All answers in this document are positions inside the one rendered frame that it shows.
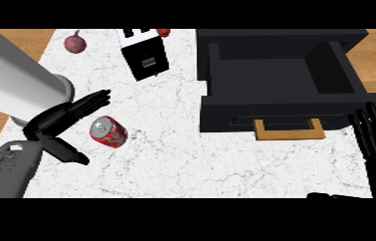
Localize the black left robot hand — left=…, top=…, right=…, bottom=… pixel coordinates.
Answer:
left=22, top=89, right=113, bottom=166

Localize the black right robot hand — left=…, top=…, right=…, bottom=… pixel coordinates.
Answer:
left=305, top=101, right=376, bottom=199

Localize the red soda can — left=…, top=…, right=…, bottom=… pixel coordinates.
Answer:
left=88, top=115, right=130, bottom=149

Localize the dark grey drawer box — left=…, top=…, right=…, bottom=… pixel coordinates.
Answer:
left=205, top=41, right=370, bottom=98

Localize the dark grey drawer front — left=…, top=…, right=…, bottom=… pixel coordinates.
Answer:
left=197, top=92, right=376, bottom=133

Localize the white cylinder with grey base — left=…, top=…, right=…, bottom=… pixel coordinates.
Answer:
left=0, top=34, right=77, bottom=127

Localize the purple-red onion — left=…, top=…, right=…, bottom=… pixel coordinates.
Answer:
left=63, top=29, right=88, bottom=55

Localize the black and white appliance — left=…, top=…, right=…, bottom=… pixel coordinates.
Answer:
left=121, top=28, right=171, bottom=83

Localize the small red fruit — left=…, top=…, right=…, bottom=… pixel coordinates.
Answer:
left=155, top=28, right=172, bottom=39

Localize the dark grey cabinet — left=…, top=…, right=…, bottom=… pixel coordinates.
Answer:
left=195, top=28, right=370, bottom=83

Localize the wooden drawer handle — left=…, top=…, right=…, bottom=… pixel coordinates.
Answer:
left=252, top=118, right=327, bottom=141

